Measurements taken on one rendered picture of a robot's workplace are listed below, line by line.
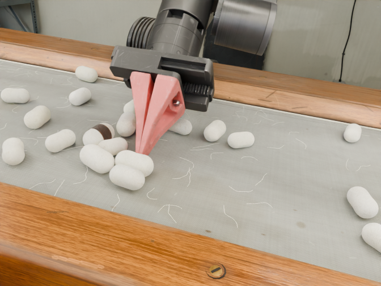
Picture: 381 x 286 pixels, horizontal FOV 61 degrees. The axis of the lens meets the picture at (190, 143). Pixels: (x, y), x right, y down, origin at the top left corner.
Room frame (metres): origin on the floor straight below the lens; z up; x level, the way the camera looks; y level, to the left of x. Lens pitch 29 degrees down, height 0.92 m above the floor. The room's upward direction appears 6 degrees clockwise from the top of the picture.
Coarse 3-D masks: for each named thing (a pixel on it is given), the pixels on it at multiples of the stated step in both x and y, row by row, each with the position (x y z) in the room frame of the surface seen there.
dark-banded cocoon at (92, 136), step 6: (108, 126) 0.30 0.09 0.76; (90, 132) 0.28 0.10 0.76; (96, 132) 0.28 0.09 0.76; (114, 132) 0.30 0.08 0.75; (84, 138) 0.28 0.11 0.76; (90, 138) 0.28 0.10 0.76; (96, 138) 0.28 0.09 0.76; (102, 138) 0.28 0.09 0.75; (84, 144) 0.28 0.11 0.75; (96, 144) 0.28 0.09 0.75
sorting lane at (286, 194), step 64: (0, 64) 0.52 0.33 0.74; (0, 128) 0.31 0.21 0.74; (64, 128) 0.32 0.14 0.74; (192, 128) 0.36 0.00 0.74; (256, 128) 0.38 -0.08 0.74; (320, 128) 0.40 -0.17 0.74; (64, 192) 0.21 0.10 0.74; (128, 192) 0.22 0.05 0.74; (192, 192) 0.23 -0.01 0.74; (256, 192) 0.24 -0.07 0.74; (320, 192) 0.25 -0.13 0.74; (320, 256) 0.17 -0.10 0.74
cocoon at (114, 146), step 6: (114, 138) 0.28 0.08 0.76; (120, 138) 0.28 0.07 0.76; (102, 144) 0.27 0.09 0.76; (108, 144) 0.27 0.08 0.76; (114, 144) 0.27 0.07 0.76; (120, 144) 0.28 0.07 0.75; (126, 144) 0.28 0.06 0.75; (108, 150) 0.27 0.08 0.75; (114, 150) 0.27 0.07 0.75; (120, 150) 0.28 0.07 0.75
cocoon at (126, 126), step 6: (126, 114) 0.33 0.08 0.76; (132, 114) 0.34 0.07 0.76; (120, 120) 0.32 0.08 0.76; (126, 120) 0.32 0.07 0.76; (132, 120) 0.32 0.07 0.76; (120, 126) 0.31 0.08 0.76; (126, 126) 0.31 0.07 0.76; (132, 126) 0.32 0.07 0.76; (120, 132) 0.31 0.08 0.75; (126, 132) 0.31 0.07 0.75; (132, 132) 0.32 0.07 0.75
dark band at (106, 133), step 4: (100, 124) 0.30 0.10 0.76; (92, 128) 0.29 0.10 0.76; (96, 128) 0.29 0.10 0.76; (100, 128) 0.29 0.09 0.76; (104, 128) 0.29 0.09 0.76; (108, 128) 0.30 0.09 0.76; (100, 132) 0.29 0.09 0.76; (104, 132) 0.29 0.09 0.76; (108, 132) 0.29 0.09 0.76; (104, 136) 0.29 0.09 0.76; (108, 136) 0.29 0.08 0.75
